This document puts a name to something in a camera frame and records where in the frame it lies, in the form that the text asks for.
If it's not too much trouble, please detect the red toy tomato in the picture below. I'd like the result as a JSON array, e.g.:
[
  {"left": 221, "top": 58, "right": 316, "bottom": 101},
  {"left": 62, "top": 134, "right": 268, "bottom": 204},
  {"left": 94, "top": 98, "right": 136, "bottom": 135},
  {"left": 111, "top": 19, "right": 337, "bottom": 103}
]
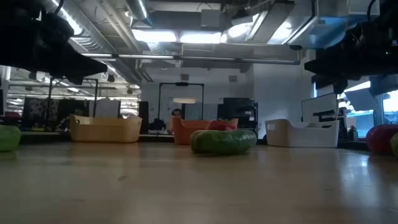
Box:
[
  {"left": 205, "top": 119, "right": 238, "bottom": 132},
  {"left": 366, "top": 124, "right": 398, "bottom": 156}
]

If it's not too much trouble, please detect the yellow plastic basket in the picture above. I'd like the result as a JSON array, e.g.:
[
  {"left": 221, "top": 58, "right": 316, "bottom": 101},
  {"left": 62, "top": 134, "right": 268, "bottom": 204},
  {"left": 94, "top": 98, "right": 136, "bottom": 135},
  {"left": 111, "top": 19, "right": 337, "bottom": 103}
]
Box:
[{"left": 69, "top": 113, "right": 143, "bottom": 143}]

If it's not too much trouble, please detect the green toy lime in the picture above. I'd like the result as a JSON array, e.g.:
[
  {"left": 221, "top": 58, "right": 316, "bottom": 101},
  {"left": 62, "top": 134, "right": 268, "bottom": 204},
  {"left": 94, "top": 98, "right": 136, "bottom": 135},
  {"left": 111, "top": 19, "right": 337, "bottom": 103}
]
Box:
[
  {"left": 0, "top": 124, "right": 22, "bottom": 153},
  {"left": 390, "top": 132, "right": 398, "bottom": 156}
]

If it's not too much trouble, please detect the black gantry frame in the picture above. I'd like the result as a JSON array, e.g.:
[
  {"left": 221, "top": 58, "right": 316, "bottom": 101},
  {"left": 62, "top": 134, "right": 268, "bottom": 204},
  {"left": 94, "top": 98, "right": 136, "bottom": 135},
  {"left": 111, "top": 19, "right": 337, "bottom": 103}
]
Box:
[
  {"left": 46, "top": 77, "right": 100, "bottom": 131},
  {"left": 157, "top": 82, "right": 205, "bottom": 121}
]

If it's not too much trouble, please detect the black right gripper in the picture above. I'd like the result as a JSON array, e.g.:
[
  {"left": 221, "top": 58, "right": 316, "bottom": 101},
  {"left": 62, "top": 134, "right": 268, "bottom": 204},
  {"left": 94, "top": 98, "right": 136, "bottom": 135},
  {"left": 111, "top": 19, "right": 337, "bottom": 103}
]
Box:
[{"left": 304, "top": 18, "right": 398, "bottom": 94}]

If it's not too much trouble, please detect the black aluminium frame rail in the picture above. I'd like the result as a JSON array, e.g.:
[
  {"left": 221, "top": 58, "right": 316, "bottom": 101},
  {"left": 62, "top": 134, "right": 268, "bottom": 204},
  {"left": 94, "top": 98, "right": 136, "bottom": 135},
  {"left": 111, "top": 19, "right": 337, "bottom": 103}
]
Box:
[{"left": 20, "top": 130, "right": 398, "bottom": 151}]

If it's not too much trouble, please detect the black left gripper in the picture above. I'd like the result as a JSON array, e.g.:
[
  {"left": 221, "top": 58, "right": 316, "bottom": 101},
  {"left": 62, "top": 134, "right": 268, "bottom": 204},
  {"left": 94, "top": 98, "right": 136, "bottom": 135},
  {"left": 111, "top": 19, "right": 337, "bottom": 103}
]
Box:
[{"left": 0, "top": 12, "right": 108, "bottom": 85}]

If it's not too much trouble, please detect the orange plastic basket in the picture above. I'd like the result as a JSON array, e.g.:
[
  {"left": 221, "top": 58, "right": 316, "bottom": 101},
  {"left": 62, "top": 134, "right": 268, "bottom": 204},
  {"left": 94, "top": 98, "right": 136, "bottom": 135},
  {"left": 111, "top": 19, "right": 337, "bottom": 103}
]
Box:
[{"left": 172, "top": 116, "right": 239, "bottom": 146}]

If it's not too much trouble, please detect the grey ceiling pipe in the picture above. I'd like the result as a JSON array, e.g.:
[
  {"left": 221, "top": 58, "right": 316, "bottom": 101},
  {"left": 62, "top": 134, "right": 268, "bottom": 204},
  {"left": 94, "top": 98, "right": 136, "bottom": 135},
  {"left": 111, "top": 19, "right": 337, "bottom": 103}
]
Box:
[{"left": 80, "top": 52, "right": 302, "bottom": 65}]

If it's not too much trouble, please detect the patterned fabric panel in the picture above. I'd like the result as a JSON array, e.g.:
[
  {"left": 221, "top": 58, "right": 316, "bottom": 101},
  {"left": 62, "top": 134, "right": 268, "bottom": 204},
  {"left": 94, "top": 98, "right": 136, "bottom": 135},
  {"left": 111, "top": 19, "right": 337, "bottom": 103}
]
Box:
[{"left": 23, "top": 98, "right": 60, "bottom": 128}]

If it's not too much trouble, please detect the ceiling light panel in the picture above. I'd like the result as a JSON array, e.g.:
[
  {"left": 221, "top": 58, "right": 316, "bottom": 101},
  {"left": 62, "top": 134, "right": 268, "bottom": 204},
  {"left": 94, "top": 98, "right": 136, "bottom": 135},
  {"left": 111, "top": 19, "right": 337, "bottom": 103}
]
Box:
[
  {"left": 132, "top": 29, "right": 178, "bottom": 43},
  {"left": 179, "top": 30, "right": 222, "bottom": 45}
]

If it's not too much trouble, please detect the white board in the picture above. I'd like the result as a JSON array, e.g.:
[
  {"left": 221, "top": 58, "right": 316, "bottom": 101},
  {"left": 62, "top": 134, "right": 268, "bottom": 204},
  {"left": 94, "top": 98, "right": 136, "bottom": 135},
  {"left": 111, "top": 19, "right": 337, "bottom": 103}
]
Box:
[{"left": 300, "top": 92, "right": 339, "bottom": 123}]

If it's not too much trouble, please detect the silver ventilation duct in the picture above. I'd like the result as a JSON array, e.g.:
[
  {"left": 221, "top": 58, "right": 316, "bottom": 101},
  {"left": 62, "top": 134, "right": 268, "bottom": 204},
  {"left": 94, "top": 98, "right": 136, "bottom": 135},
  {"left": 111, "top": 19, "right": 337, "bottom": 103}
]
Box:
[{"left": 124, "top": 0, "right": 153, "bottom": 26}]

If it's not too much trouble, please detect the green toy cucumber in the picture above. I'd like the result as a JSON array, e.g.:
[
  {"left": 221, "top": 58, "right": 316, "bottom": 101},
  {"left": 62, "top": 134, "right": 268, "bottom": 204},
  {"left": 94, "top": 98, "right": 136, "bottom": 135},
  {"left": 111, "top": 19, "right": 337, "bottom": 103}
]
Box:
[{"left": 190, "top": 129, "right": 258, "bottom": 156}]

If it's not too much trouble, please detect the black cabinet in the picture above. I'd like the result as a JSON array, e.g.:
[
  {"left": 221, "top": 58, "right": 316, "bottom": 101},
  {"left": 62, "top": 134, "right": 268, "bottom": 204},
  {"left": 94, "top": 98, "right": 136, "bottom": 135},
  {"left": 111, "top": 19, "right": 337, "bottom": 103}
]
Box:
[{"left": 216, "top": 97, "right": 259, "bottom": 138}]

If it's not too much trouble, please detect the person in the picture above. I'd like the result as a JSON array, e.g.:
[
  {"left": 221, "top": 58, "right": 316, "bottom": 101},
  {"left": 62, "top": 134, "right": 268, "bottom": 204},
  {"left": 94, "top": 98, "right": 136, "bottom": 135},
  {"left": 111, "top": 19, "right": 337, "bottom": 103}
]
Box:
[{"left": 169, "top": 108, "right": 184, "bottom": 135}]

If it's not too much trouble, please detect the white plastic basket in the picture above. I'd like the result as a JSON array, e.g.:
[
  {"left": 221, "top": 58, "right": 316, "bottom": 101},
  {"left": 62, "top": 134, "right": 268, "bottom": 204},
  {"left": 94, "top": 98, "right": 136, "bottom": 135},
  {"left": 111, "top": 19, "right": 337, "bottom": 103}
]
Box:
[{"left": 265, "top": 118, "right": 340, "bottom": 148}]

